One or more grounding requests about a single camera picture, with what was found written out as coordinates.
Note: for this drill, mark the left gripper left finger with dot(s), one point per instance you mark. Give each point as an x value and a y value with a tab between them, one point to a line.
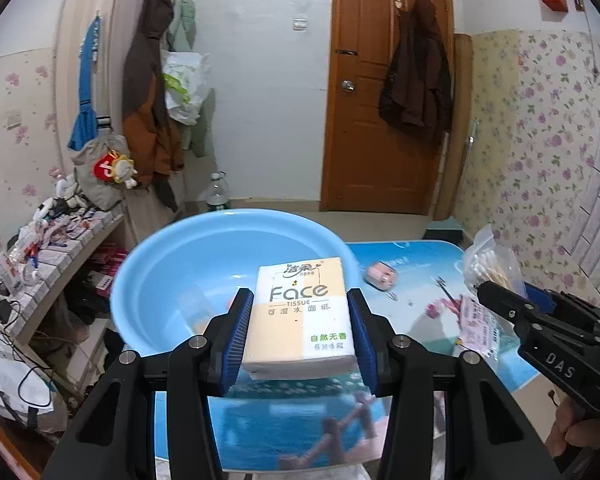
227	335

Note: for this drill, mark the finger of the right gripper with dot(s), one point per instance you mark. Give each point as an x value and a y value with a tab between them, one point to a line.
540	297
508	305

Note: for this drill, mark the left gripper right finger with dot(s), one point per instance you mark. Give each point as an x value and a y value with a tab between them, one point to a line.
371	334

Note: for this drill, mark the pink white snack packet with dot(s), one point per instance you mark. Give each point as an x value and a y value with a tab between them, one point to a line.
481	331

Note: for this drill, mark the cotton swab bag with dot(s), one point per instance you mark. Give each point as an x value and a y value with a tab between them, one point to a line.
486	260

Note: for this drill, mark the pink face toy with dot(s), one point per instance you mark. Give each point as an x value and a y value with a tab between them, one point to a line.
381	276

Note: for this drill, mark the light blue plastic basin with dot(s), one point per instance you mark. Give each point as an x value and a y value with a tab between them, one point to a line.
195	266

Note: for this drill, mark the Face tissue pack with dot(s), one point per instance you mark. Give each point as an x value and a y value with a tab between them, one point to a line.
299	326

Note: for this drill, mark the pink white cat figurine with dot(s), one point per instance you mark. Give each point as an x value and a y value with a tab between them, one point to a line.
438	307

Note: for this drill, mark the person's right hand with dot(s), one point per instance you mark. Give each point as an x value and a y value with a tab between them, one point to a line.
571	429

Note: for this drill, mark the clear plastic water bottle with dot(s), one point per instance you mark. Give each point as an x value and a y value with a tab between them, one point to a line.
217	195

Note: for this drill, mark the pink boxes under shelf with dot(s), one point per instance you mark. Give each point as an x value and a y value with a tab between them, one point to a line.
103	265

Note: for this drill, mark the orange wooden door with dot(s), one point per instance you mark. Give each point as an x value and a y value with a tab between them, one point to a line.
369	166

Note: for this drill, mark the cluttered tiled shelf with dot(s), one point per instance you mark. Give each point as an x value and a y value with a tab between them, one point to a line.
71	366

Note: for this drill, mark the grey broom with dustpan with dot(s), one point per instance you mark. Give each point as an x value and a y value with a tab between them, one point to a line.
471	139

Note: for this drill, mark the red yellow plush charm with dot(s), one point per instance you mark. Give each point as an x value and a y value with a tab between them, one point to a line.
115	167

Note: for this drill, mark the brown orange hanging coat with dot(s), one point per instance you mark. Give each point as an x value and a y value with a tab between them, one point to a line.
153	140

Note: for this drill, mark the white plastic bag on left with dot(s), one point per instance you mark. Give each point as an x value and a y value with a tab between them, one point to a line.
30	400

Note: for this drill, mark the dark brown jacket on door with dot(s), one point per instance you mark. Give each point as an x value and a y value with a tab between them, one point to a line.
416	97

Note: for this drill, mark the white green plastic bag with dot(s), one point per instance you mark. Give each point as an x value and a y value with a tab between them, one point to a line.
186	79

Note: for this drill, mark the pale green hanging garment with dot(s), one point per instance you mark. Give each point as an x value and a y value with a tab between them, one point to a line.
180	35

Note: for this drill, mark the light wooden wardrobe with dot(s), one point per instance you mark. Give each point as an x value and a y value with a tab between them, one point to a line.
119	21

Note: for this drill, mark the blue strap grey bag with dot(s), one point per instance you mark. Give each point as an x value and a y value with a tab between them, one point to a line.
92	135

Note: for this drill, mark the white wall switch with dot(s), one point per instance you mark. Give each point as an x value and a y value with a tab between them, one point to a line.
299	24

